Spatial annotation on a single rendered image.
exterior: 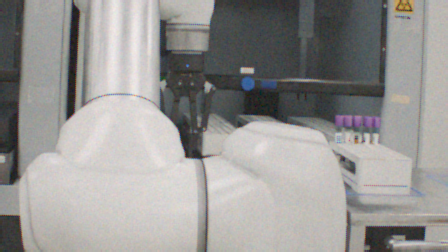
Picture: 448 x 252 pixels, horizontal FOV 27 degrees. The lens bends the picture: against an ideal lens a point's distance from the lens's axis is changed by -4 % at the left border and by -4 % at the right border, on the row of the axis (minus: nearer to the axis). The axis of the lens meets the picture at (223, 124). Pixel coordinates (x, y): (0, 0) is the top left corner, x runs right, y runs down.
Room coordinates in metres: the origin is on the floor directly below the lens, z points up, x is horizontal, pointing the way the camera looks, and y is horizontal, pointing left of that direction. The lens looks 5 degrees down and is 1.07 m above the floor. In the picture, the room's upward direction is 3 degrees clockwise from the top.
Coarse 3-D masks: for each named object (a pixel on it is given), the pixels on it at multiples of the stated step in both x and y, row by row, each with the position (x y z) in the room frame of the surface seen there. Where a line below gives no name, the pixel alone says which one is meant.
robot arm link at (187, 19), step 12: (168, 0) 1.93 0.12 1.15; (180, 0) 1.93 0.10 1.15; (192, 0) 1.94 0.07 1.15; (204, 0) 1.95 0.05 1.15; (168, 12) 1.94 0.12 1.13; (180, 12) 1.94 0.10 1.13; (192, 12) 1.94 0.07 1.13; (204, 12) 1.95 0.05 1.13; (192, 24) 1.96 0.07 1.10; (204, 24) 1.96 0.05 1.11
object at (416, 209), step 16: (416, 176) 1.90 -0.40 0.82; (432, 176) 1.91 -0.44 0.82; (352, 192) 1.65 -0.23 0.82; (416, 192) 1.67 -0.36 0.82; (432, 192) 1.68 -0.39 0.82; (352, 208) 1.48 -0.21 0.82; (368, 208) 1.48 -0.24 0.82; (384, 208) 1.49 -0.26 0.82; (400, 208) 1.49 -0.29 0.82; (416, 208) 1.49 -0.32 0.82; (432, 208) 1.50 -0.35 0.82; (352, 224) 1.43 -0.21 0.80; (368, 224) 1.43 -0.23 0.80; (384, 224) 1.43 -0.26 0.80; (400, 224) 1.44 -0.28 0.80; (416, 224) 1.44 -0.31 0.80; (432, 224) 1.44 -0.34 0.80; (352, 240) 1.43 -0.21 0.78; (384, 240) 1.44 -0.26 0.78; (416, 240) 1.41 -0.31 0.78; (432, 240) 1.41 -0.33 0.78
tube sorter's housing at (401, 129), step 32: (416, 0) 2.26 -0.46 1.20; (416, 64) 2.26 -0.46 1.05; (224, 96) 2.97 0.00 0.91; (256, 96) 2.85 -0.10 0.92; (288, 96) 2.99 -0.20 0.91; (320, 96) 2.94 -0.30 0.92; (352, 96) 2.55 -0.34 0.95; (384, 96) 2.26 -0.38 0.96; (416, 96) 2.26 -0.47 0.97; (352, 128) 2.53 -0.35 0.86; (384, 128) 2.25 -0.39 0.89; (416, 128) 2.26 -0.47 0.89; (416, 160) 2.27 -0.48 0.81
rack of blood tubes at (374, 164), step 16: (336, 144) 1.87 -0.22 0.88; (352, 144) 1.88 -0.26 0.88; (368, 160) 1.64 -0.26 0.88; (384, 160) 1.65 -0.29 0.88; (400, 160) 1.65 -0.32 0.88; (352, 176) 1.70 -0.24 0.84; (368, 176) 1.64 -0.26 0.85; (384, 176) 1.65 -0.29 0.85; (400, 176) 1.65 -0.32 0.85; (368, 192) 1.65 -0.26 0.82; (384, 192) 1.65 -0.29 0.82; (400, 192) 1.65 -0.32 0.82
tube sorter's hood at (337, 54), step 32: (224, 0) 2.19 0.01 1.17; (256, 0) 2.20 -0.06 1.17; (288, 0) 2.21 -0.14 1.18; (320, 0) 2.22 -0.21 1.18; (352, 0) 2.23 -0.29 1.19; (384, 0) 2.23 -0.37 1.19; (160, 32) 2.17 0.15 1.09; (224, 32) 2.19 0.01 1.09; (256, 32) 2.20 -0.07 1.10; (288, 32) 2.21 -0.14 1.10; (320, 32) 2.22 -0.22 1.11; (352, 32) 2.23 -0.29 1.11; (384, 32) 2.23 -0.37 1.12; (160, 64) 2.17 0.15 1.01; (224, 64) 2.19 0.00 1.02; (256, 64) 2.20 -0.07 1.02; (288, 64) 2.21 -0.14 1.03; (320, 64) 2.22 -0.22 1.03; (352, 64) 2.23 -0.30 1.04; (384, 64) 2.23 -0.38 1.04
